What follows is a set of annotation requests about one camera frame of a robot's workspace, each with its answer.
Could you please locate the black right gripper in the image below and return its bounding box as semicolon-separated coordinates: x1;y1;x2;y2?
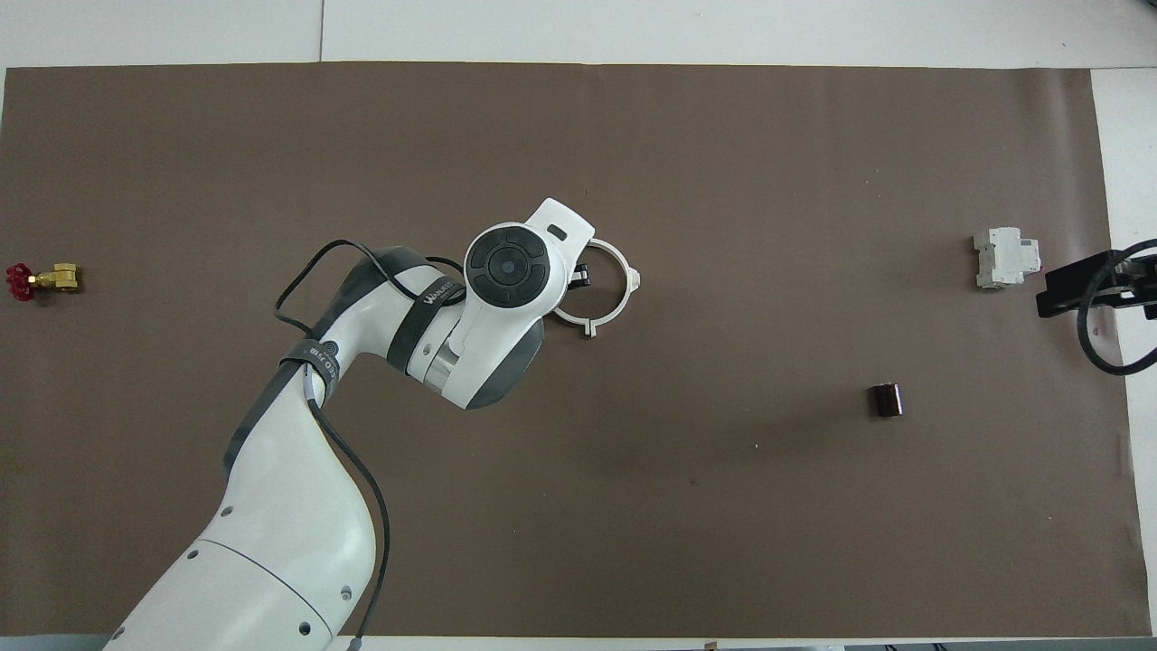
1037;251;1157;322

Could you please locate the grey circuit breaker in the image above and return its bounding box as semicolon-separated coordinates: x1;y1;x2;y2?
973;226;1042;291

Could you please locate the brown table mat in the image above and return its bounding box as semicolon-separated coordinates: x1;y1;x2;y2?
0;61;1153;639

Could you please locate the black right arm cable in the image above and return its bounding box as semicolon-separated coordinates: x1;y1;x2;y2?
1075;239;1157;377

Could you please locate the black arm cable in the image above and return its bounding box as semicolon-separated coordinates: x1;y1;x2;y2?
273;239;467;651
1075;239;1157;377

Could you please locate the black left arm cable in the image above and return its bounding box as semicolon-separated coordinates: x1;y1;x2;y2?
273;239;467;651

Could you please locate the brass valve red handle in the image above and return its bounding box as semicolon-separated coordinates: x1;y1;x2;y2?
5;262;81;302

